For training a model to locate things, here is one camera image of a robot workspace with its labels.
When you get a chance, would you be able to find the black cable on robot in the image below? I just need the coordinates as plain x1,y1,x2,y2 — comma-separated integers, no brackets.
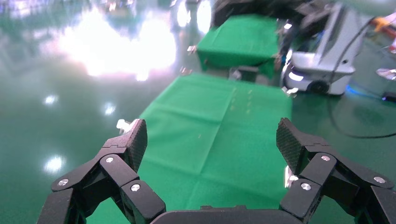
329,17,376,84

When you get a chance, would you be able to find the green cloth covered table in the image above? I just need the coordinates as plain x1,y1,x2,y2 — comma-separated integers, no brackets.
196,14,281,78

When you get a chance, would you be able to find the dark table base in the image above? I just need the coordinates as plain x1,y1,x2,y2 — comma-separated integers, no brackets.
229,65,261,84

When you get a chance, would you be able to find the black robot upper structure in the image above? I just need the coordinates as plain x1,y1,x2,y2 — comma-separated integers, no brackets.
212,0,313,30

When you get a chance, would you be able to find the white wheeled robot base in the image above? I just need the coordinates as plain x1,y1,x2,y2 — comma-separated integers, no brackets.
281,3,372,96

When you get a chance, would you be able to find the green table cloth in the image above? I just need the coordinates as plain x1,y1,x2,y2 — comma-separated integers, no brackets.
86,73,293,224

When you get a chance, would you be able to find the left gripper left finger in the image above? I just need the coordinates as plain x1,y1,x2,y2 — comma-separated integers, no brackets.
36,118,167,224

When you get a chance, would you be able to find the black floor cable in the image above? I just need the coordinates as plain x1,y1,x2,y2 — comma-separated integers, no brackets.
326,96,396,140

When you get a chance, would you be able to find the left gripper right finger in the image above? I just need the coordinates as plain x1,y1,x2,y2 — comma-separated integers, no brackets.
276,117,396,224

